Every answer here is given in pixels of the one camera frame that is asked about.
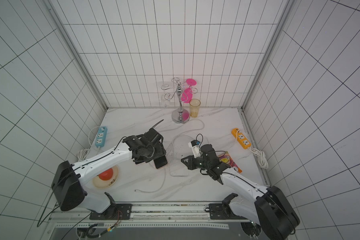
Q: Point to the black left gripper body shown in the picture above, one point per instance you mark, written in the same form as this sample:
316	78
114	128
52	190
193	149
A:
153	151

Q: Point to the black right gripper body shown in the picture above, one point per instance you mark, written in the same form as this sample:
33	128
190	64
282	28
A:
193	162

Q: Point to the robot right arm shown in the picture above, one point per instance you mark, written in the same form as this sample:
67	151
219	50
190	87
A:
266	207

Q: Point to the yellow drinking glass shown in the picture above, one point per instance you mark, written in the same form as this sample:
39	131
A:
194	107

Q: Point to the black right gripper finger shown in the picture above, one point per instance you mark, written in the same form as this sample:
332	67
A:
186	159
184	165

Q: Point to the phone pink case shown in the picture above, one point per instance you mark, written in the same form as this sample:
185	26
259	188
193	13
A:
160	162

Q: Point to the colourful candy bag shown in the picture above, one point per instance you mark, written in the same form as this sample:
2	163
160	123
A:
226	158

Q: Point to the red tomato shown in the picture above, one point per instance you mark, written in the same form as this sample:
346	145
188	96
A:
106	175

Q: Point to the silver glass holder stand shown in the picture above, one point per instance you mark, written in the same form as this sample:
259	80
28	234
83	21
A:
180	115

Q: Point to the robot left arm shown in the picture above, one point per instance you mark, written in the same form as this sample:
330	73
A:
70	182

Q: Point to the pink wine glass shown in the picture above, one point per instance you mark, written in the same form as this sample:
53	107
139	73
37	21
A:
189	90

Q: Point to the orange power strip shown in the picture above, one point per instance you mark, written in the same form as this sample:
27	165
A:
241	139

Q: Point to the blue power strip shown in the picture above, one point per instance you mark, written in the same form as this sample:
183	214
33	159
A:
101	137

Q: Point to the clear wine glass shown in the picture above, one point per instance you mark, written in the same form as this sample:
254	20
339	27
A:
166	87

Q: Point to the metal base rail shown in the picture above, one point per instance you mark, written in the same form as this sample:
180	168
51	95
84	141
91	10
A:
161	212

